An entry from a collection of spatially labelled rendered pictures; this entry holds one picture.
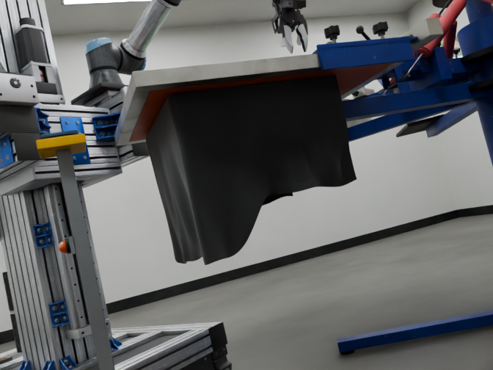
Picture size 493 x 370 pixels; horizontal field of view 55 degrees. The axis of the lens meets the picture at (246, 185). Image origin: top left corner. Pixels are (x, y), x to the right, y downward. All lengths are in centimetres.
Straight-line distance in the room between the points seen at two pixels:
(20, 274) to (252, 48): 458
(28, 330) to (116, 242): 317
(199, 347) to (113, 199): 344
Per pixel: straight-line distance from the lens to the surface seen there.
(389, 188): 645
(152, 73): 112
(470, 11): 216
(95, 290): 143
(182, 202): 128
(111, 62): 210
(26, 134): 165
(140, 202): 519
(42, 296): 191
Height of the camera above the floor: 60
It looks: 4 degrees up
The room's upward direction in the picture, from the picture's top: 13 degrees counter-clockwise
